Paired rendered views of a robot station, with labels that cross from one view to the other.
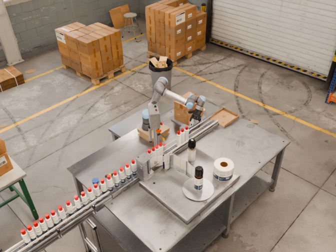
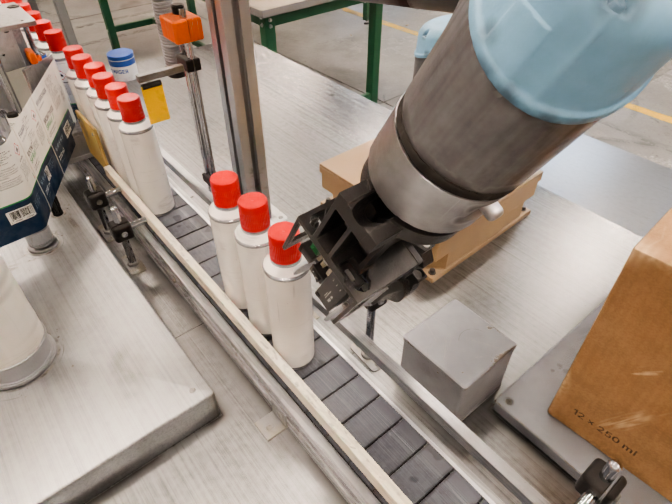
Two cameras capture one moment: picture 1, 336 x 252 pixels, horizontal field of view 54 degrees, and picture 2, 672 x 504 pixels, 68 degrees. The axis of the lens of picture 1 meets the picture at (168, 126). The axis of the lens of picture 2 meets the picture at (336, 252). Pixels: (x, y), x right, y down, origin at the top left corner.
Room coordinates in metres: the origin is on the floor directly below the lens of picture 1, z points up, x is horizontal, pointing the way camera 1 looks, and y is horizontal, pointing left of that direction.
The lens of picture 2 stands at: (3.03, -0.60, 1.40)
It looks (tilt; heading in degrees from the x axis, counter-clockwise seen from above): 42 degrees down; 94
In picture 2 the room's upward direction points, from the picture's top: straight up
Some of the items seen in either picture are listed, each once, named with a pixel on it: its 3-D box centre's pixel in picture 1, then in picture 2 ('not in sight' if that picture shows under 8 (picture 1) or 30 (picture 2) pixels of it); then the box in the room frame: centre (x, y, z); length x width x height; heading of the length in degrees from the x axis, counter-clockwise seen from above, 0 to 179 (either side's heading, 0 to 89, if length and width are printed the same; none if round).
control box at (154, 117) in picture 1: (154, 117); not in sight; (2.75, 0.14, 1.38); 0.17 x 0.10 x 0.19; 8
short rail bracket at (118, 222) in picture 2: not in sight; (124, 237); (2.65, -0.01, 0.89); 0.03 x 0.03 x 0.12; 43
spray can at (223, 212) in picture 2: (178, 138); (235, 243); (2.87, -0.12, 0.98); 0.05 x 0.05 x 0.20
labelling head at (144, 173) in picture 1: (144, 166); (26, 91); (2.40, 0.25, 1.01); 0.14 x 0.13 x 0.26; 133
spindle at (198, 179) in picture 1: (198, 178); not in sight; (2.20, -0.28, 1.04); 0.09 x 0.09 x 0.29
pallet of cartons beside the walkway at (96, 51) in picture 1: (90, 50); not in sight; (6.49, 1.58, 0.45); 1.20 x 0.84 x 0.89; 47
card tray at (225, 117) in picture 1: (223, 117); not in sight; (3.44, -0.72, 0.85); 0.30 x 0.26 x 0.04; 133
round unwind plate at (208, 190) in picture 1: (198, 188); not in sight; (2.20, -0.28, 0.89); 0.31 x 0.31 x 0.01
